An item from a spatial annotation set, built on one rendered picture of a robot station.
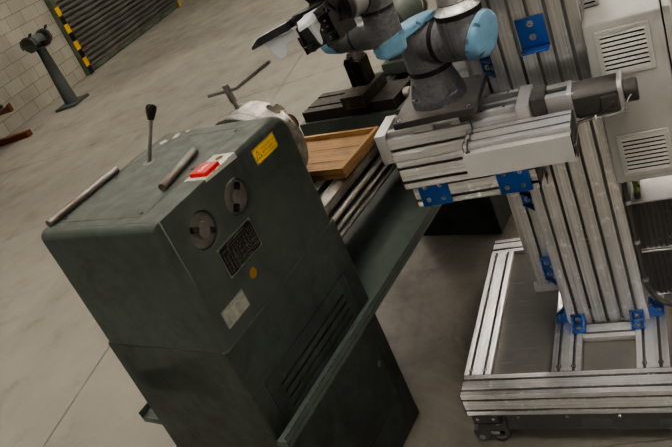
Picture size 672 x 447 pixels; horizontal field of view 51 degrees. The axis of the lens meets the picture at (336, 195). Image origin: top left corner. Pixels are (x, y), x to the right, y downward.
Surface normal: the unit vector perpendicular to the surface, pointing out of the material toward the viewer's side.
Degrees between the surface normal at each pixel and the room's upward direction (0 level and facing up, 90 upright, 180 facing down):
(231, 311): 90
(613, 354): 0
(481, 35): 98
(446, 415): 0
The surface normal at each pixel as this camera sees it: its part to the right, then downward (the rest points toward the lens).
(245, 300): 0.81, -0.07
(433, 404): -0.36, -0.83
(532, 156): -0.31, 0.53
